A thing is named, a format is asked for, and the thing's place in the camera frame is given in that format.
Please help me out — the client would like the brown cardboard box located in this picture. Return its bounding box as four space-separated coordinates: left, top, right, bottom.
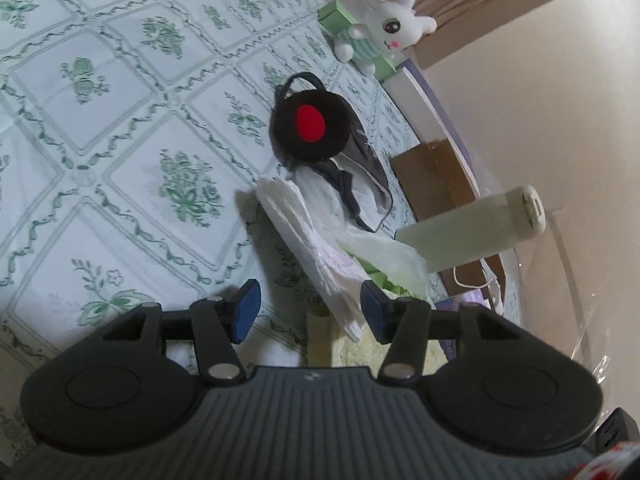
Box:
389 139 508 311

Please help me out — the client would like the black pouch with red dot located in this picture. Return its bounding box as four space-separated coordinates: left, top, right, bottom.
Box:
270 72 353 163

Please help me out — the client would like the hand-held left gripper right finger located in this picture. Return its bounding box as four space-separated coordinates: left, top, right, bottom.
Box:
360 280 523 386

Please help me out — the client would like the blue and white flat box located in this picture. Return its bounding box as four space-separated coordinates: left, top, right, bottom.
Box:
392 57 483 196

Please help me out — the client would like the white bunny plush toy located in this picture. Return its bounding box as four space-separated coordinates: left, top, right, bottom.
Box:
334 0 437 76

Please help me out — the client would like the cream thermos bottle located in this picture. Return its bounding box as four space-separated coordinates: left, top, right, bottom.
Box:
395 185 547 273

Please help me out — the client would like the black block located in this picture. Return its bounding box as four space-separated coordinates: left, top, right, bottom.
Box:
590 407 632 461

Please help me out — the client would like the floral tablecloth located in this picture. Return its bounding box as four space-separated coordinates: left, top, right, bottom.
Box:
0 0 436 480

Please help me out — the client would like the light green cloth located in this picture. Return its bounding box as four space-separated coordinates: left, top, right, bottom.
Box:
365 266 406 296

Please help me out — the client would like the light green box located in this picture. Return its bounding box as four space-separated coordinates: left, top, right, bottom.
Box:
317 2 401 83

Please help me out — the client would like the red white patterned cloth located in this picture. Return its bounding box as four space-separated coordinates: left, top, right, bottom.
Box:
570 440 640 480

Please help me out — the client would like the dark grey face mask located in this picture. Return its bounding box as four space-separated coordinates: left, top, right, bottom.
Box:
285 110 396 233

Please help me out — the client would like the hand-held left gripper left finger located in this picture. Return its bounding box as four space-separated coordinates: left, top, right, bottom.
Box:
100 280 263 386

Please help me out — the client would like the white elastic cord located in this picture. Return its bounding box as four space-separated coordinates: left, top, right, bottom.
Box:
454 259 502 297

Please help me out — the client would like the cream fluffy towel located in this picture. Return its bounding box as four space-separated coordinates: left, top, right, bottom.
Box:
306 295 468 368

